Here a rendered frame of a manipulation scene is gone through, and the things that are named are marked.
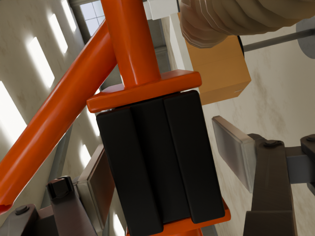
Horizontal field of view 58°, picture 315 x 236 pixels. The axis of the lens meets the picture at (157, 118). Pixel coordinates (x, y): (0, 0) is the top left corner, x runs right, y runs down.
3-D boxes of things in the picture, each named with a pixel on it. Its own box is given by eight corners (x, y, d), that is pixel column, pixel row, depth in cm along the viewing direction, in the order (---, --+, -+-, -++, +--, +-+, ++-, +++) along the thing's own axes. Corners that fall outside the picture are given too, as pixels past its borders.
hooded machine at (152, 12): (176, 10, 835) (138, 19, 836) (173, -9, 807) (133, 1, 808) (181, 14, 779) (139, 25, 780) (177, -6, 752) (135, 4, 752)
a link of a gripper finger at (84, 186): (104, 231, 15) (90, 235, 15) (117, 178, 22) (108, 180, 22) (88, 180, 14) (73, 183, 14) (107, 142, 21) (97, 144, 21)
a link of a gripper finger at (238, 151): (241, 142, 14) (255, 139, 14) (210, 116, 21) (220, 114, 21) (251, 196, 15) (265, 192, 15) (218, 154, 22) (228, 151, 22)
